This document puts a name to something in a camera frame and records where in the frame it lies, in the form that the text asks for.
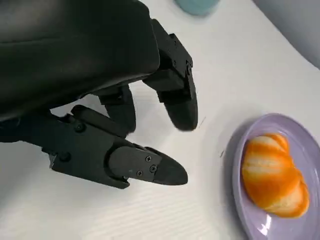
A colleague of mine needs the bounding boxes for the pale green mug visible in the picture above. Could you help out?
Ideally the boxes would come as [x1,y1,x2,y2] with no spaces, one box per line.
[174,0,221,17]

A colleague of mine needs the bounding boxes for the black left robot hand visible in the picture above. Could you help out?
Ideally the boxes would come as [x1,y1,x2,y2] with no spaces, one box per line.
[0,0,199,191]

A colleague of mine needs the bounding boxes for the lilac plate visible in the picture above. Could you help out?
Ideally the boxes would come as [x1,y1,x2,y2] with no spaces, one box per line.
[231,112,320,240]

